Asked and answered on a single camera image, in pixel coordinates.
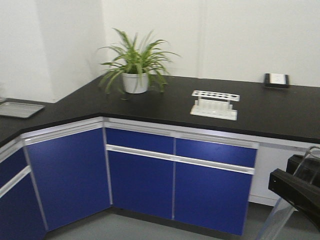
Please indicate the blue corner cabinet door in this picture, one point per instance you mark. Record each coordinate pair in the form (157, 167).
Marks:
(20, 214)

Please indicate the tall clear test tube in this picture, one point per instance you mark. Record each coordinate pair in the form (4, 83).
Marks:
(282, 210)

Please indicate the blue cabinet door right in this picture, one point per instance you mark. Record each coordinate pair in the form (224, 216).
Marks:
(211, 198)

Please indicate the green spider plant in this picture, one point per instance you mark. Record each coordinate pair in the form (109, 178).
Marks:
(133, 57)

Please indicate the blue cabinet door middle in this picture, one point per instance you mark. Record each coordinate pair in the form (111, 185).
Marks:
(141, 184)

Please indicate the blue cabinet door left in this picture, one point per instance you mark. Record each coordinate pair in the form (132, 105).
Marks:
(71, 176)

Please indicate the white plant pot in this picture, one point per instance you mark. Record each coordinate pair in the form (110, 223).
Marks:
(135, 83)

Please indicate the silver metal tray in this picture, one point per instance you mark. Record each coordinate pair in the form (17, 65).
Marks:
(19, 110)

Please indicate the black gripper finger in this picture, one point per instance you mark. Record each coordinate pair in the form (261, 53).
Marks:
(307, 170)
(302, 195)

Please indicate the white test tube rack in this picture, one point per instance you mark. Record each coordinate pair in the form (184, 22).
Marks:
(214, 105)

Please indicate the blue drawer front right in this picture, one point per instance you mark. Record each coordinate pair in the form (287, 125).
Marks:
(216, 152)

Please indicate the blue drawer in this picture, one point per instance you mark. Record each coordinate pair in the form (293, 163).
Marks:
(216, 152)
(140, 140)

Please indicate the blue drawer front left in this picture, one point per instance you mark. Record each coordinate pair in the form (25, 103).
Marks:
(140, 140)

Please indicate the black wedge power socket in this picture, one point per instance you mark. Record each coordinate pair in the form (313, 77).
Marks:
(276, 80)

